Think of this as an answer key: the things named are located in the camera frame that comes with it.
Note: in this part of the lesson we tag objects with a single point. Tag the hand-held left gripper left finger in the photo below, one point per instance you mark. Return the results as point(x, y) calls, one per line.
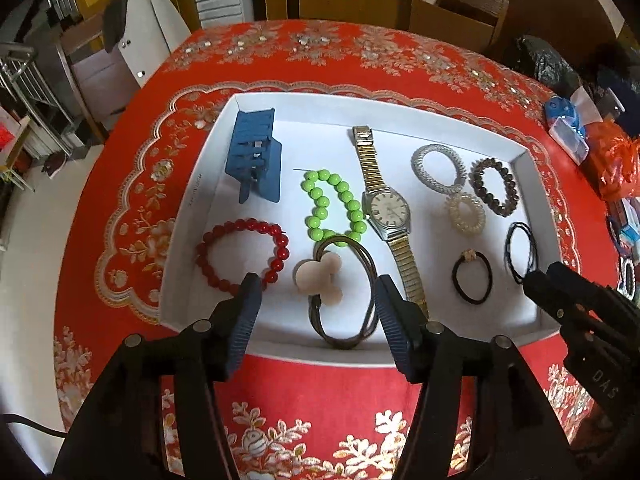
point(245, 320)

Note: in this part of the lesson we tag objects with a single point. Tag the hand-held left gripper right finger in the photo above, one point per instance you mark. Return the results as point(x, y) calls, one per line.
point(395, 325)

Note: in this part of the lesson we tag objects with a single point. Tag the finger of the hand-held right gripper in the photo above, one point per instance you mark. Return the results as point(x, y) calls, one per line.
point(550, 295)
point(580, 282)

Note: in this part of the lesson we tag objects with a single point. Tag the white rectangular tray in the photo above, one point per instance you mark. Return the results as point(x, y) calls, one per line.
point(450, 330)

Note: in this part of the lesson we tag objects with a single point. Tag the gold metal band wristwatch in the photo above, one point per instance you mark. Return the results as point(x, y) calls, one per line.
point(385, 207)

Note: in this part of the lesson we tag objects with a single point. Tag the orange plastic bag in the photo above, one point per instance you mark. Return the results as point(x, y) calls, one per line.
point(612, 160)

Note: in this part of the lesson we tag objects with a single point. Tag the blue plastic packet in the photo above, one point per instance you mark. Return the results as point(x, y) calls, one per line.
point(565, 125)

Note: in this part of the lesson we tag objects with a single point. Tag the blue hair claw clip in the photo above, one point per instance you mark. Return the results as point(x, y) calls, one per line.
point(250, 155)

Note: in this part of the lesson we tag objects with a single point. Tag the black plastic bag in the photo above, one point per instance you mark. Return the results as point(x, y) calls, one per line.
point(547, 65)

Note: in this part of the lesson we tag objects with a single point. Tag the dark slipper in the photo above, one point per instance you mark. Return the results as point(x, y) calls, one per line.
point(55, 165)

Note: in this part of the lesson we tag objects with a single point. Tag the round brown wooden panel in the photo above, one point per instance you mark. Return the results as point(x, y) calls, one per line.
point(550, 0)

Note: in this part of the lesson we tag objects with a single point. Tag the chair with brown seat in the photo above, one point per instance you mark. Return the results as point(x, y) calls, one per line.
point(95, 75)

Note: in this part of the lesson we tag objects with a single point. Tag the white jacket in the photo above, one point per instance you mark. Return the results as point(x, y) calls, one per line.
point(150, 25)

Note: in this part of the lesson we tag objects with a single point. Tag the metal railing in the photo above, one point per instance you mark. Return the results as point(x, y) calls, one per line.
point(25, 85)

